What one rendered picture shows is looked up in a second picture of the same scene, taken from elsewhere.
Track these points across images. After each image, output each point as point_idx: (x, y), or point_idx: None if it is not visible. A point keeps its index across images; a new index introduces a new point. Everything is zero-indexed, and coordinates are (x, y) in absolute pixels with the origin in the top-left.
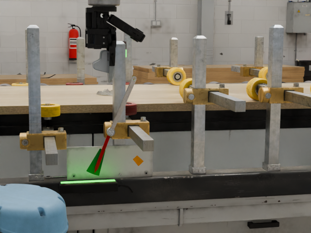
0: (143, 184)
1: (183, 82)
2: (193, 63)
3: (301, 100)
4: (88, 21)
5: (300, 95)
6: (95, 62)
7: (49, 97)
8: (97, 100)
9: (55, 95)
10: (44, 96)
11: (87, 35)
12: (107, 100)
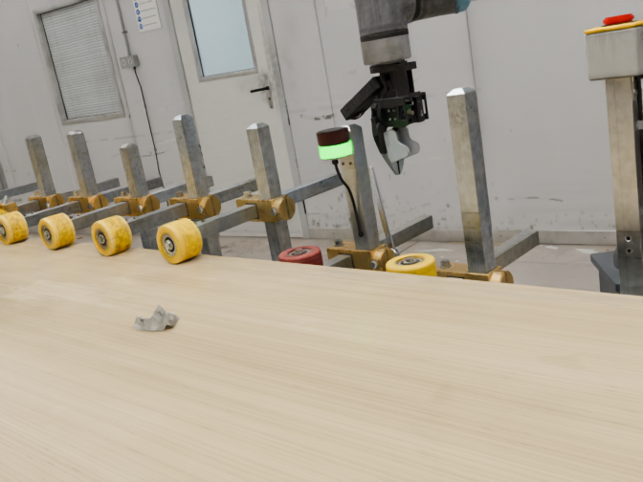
0: None
1: (180, 230)
2: (267, 164)
3: (238, 191)
4: (410, 83)
5: (235, 186)
6: (416, 142)
7: (295, 324)
8: (269, 286)
9: (243, 343)
10: (286, 335)
11: (426, 101)
12: (256, 283)
